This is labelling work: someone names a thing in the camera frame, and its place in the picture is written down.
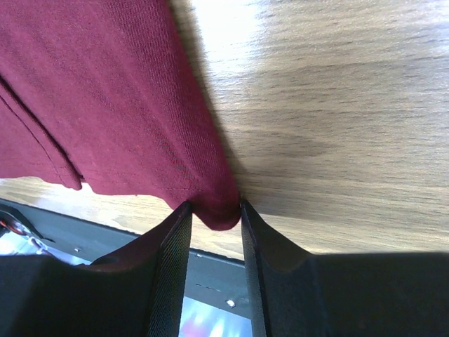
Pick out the maroon t shirt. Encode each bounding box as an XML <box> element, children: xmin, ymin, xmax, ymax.
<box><xmin>1</xmin><ymin>1</ymin><xmax>241</xmax><ymax>230</ymax></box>

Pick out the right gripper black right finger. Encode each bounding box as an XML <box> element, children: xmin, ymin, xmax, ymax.
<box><xmin>241</xmin><ymin>201</ymin><xmax>448</xmax><ymax>336</ymax></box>

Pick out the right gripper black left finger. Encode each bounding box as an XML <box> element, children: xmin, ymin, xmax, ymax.
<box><xmin>1</xmin><ymin>202</ymin><xmax>192</xmax><ymax>336</ymax></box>

